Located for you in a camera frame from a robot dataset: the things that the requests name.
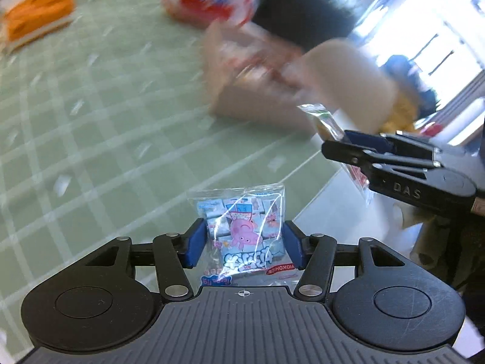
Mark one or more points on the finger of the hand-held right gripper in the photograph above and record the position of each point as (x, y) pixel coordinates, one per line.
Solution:
(341, 151)
(371, 142)

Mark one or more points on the person's right forearm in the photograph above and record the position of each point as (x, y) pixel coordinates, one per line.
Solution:
(466, 258)

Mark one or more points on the orange tissue pack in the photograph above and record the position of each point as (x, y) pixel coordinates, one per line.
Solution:
(38, 19)

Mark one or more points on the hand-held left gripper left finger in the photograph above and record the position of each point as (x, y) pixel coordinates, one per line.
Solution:
(195, 242)

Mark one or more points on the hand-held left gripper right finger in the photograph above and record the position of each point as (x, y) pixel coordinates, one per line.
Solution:
(292, 244)

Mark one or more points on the dark blue cloth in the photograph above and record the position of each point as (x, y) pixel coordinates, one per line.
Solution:
(405, 68)

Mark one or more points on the pink cardboard box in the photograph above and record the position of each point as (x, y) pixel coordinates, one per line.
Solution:
(257, 110)

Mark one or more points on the yellow cloth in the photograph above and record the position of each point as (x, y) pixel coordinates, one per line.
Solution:
(401, 115)

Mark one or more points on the clear snack packet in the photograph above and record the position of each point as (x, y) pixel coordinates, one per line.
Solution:
(327, 125)

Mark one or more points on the pink blue candy bag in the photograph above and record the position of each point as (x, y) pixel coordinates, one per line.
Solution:
(242, 231)

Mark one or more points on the green checkered tablecloth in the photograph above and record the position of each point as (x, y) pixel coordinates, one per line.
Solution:
(94, 121)

